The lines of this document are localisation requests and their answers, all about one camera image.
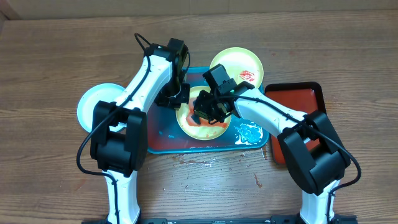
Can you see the teal plastic tray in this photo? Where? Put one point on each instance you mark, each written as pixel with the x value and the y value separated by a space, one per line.
pixel 165 136

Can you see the green plate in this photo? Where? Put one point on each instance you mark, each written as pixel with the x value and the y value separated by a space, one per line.
pixel 203 131
pixel 241 64

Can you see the light blue plate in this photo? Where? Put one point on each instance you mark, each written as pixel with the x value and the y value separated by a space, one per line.
pixel 107 92

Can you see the black tray with red water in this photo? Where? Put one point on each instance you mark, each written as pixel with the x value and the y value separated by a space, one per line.
pixel 303 96

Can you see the dark scrubbing sponge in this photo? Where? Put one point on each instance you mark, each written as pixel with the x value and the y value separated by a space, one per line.
pixel 196 119

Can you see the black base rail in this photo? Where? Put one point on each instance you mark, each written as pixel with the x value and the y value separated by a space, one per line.
pixel 276 219

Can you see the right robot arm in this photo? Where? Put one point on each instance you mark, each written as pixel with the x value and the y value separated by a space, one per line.
pixel 313 153

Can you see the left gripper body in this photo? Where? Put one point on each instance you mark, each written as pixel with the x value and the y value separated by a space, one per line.
pixel 173 94

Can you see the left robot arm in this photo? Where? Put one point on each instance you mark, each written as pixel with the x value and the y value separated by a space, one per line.
pixel 118 139

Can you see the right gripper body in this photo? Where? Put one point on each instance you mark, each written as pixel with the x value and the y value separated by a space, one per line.
pixel 209 109

